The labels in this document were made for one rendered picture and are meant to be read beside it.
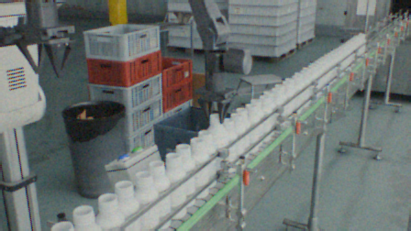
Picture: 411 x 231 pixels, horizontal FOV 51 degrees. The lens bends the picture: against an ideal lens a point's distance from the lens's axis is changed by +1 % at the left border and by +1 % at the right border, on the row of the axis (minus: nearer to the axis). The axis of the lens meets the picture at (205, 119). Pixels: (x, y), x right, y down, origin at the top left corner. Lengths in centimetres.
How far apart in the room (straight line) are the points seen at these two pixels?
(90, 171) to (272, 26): 528
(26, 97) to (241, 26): 676
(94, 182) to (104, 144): 31
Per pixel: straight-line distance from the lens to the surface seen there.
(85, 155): 311
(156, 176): 100
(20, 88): 141
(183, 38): 874
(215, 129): 121
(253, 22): 788
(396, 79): 583
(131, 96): 367
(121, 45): 354
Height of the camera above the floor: 159
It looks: 19 degrees down
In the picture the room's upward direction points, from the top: straight up
